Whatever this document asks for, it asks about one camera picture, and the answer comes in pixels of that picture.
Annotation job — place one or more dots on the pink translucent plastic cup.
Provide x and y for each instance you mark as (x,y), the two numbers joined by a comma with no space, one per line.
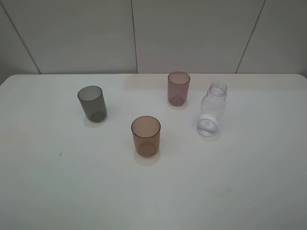
(178,87)

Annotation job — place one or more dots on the grey translucent plastic cup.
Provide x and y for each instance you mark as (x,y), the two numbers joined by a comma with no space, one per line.
(92,101)

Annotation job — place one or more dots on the clear plastic bottle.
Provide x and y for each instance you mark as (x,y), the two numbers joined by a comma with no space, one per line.
(212,108)

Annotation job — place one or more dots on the brown translucent plastic cup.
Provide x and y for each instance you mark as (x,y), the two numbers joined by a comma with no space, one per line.
(146,135)

